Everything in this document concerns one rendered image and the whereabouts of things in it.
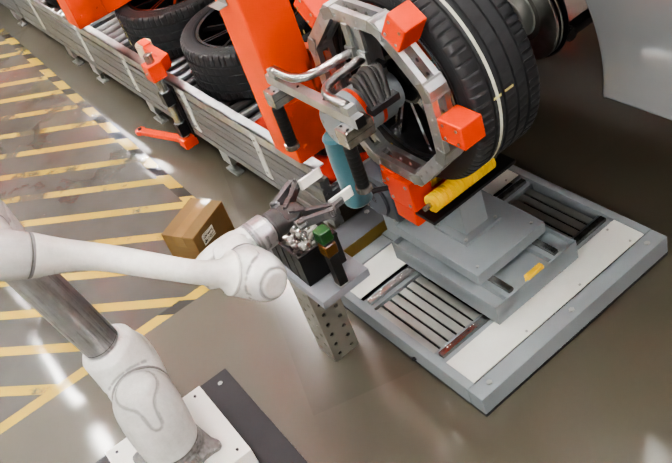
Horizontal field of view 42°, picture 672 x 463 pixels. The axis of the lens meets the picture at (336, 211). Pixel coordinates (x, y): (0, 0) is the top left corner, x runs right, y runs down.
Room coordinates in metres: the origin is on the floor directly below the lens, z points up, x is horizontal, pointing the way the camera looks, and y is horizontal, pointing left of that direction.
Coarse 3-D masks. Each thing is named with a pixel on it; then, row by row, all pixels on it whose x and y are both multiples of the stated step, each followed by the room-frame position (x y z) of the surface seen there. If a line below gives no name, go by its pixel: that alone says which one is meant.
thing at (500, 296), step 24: (552, 240) 2.02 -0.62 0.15; (408, 264) 2.20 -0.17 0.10; (432, 264) 2.11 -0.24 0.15; (528, 264) 1.95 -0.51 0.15; (552, 264) 1.91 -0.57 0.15; (456, 288) 1.97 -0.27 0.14; (480, 288) 1.93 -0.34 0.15; (504, 288) 1.86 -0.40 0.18; (528, 288) 1.87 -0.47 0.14; (480, 312) 1.89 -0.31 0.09; (504, 312) 1.82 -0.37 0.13
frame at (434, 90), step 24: (336, 0) 2.16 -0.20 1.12; (336, 24) 2.23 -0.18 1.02; (360, 24) 2.02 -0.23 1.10; (312, 48) 2.29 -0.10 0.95; (384, 48) 1.95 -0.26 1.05; (408, 48) 1.93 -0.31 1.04; (408, 72) 1.88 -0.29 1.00; (432, 72) 1.86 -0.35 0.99; (432, 96) 1.82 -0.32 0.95; (432, 120) 1.85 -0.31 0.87; (384, 144) 2.17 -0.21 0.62; (408, 168) 2.02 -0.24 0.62; (432, 168) 1.90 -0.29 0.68
